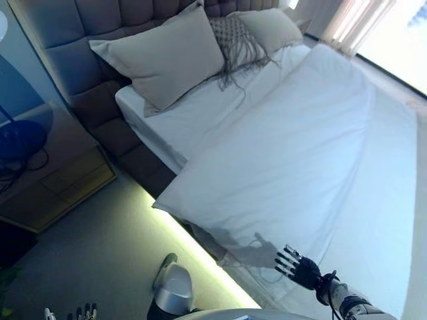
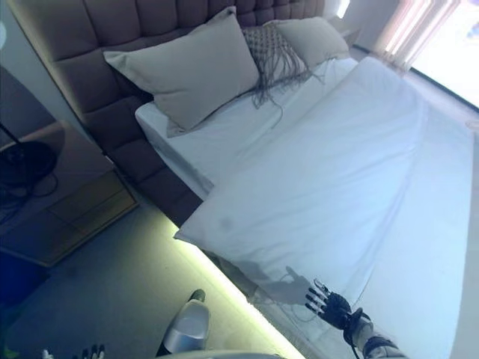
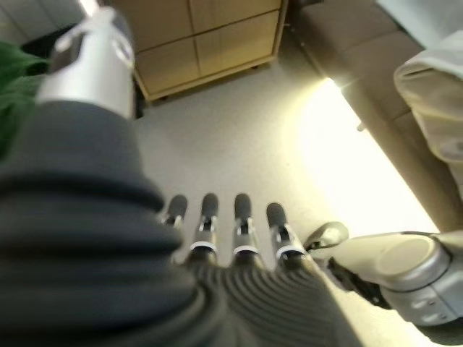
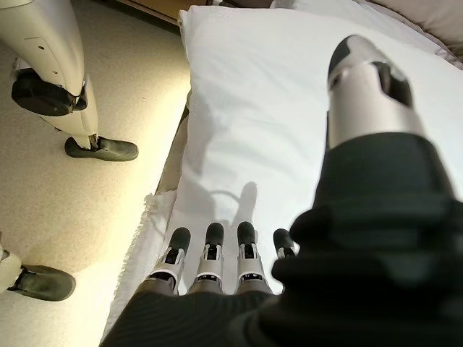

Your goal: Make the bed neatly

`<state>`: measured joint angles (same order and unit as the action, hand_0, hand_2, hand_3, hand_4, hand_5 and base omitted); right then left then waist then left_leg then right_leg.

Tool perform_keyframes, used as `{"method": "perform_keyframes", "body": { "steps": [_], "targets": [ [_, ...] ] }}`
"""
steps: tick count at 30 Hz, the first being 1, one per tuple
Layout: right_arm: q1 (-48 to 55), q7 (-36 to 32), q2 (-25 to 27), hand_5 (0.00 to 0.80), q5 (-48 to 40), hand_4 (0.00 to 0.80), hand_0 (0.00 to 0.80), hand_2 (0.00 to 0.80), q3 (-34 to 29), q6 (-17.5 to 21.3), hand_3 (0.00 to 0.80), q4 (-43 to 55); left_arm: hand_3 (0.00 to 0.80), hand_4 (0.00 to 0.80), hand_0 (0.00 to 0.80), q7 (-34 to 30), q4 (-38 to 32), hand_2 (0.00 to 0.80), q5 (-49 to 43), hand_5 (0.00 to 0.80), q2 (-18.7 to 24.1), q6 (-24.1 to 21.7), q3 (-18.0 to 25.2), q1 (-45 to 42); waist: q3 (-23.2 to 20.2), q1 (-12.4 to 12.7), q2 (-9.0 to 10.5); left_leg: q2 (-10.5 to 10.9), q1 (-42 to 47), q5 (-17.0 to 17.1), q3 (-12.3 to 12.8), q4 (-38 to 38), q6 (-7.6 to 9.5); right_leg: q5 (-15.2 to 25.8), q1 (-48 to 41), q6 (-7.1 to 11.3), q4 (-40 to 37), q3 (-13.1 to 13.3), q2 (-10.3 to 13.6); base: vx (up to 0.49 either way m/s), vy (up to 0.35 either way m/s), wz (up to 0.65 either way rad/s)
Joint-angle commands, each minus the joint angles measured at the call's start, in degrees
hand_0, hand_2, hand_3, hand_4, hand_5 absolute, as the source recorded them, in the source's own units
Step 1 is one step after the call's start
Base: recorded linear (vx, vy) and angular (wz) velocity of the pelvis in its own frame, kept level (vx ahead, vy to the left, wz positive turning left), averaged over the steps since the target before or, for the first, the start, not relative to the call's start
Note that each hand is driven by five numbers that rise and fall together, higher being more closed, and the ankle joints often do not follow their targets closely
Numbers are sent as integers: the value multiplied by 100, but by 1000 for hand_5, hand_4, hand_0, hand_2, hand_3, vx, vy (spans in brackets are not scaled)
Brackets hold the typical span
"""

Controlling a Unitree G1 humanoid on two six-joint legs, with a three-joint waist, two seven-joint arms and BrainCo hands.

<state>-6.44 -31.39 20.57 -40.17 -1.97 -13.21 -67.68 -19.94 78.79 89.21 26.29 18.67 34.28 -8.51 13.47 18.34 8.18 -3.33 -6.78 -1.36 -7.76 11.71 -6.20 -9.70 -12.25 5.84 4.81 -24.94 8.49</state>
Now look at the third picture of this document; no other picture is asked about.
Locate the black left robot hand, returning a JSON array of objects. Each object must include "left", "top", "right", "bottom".
[{"left": 0, "top": 6, "right": 362, "bottom": 347}]

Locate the white duvet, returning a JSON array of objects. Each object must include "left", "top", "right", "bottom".
[{"left": 393, "top": 34, "right": 463, "bottom": 202}]

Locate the white fitted bed sheet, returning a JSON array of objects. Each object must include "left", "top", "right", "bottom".
[{"left": 375, "top": 0, "right": 463, "bottom": 50}]

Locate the green fabric piece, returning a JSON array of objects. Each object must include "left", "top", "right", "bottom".
[{"left": 0, "top": 39, "right": 50, "bottom": 156}]

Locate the green left robot foot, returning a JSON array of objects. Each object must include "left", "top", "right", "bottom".
[{"left": 305, "top": 221, "right": 350, "bottom": 252}]

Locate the wooden nightstand with drawers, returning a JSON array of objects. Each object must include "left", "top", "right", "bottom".
[{"left": 111, "top": 0, "right": 290, "bottom": 103}]

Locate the silver left robot leg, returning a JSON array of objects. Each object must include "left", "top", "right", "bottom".
[{"left": 325, "top": 231, "right": 463, "bottom": 328}]

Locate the brown upholstered bed frame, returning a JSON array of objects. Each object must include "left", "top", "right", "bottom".
[{"left": 285, "top": 0, "right": 463, "bottom": 232}]

